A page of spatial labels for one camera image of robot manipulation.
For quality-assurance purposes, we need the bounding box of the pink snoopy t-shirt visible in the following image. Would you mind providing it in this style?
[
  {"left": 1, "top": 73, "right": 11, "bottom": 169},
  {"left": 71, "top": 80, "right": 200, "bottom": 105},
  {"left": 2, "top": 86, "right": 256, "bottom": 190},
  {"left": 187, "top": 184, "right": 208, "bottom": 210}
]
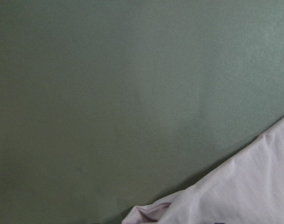
[{"left": 123, "top": 117, "right": 284, "bottom": 224}]

